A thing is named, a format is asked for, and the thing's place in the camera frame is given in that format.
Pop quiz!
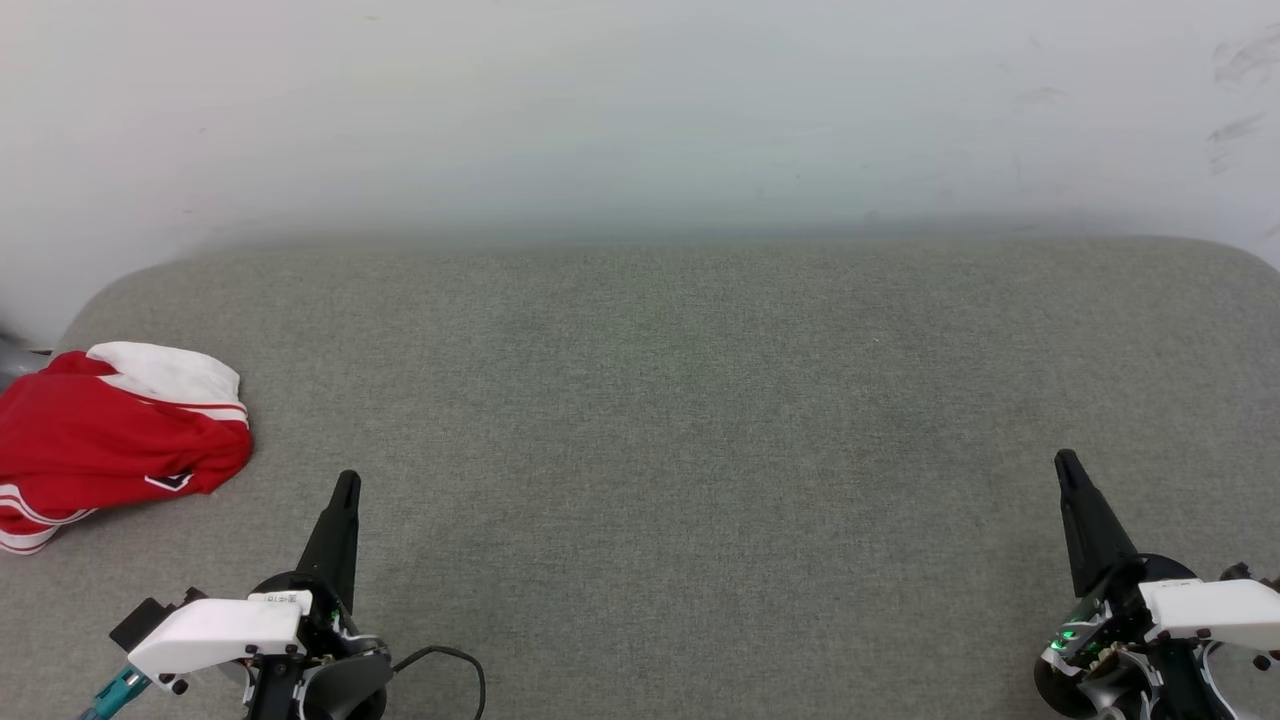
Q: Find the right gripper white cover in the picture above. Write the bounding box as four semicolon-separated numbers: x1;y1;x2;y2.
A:
1043;449;1280;663

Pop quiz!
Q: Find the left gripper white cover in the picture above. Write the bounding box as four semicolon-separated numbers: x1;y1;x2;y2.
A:
127;470;363;694

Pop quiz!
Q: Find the red and white jersey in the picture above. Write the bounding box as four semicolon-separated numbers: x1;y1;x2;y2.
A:
0;342;253;556

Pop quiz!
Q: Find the right gripper black camera box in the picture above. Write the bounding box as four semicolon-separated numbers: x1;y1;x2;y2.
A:
1218;562;1280;593

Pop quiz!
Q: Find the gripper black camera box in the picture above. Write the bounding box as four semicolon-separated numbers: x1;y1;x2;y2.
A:
1218;562;1280;593
110;590;207;651

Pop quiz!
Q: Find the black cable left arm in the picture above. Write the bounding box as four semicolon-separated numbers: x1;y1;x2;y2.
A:
390;645;488;720

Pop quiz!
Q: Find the left gripper black camera box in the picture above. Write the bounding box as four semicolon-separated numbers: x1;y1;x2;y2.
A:
110;590;207;651

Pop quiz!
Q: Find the teal cable connector left gripper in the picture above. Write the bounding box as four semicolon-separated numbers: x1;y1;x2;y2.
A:
78;665;151;720

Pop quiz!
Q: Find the grey metal frame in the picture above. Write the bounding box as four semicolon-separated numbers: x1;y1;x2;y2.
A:
0;333;53;397

